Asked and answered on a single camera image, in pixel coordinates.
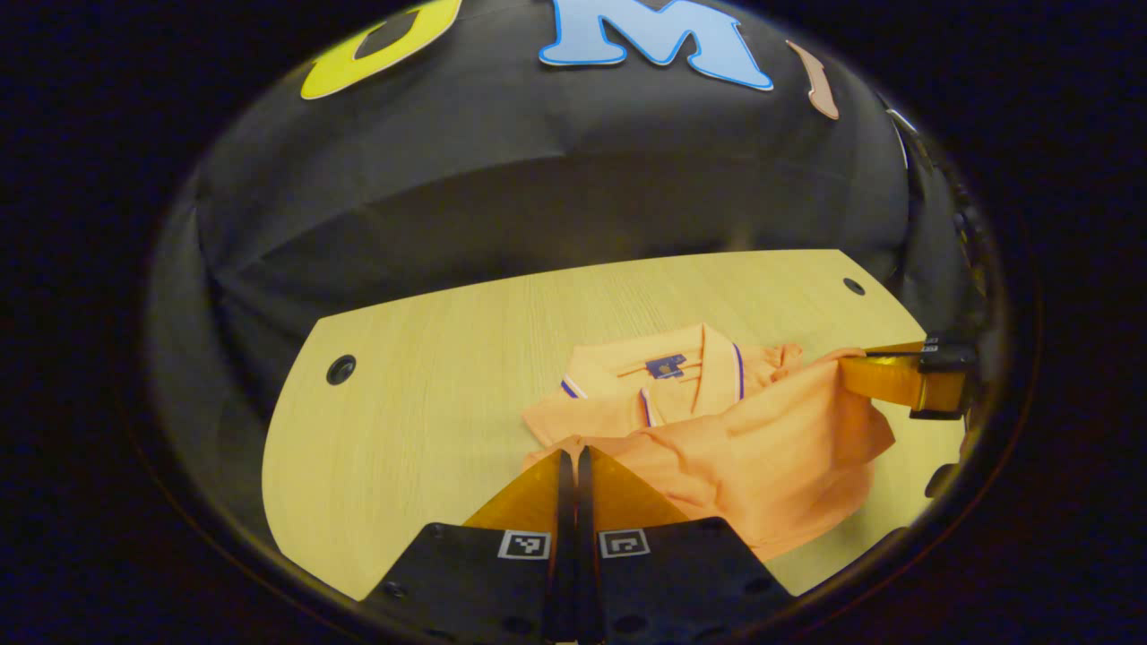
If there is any black backdrop cloth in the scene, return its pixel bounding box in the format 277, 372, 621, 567
143, 0, 1000, 538

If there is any orange T-shirt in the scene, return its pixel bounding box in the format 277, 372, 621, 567
522, 322, 897, 563

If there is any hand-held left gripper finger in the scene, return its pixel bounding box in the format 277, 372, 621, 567
361, 448, 576, 645
577, 444, 796, 645

